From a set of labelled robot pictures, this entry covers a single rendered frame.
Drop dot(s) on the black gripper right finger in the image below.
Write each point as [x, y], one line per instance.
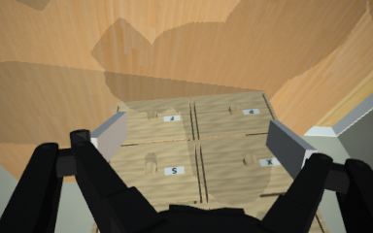
[294, 212]

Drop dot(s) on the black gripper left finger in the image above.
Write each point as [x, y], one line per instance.
[115, 207]

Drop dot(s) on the small wooden chest of drawers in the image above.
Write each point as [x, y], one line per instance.
[203, 202]

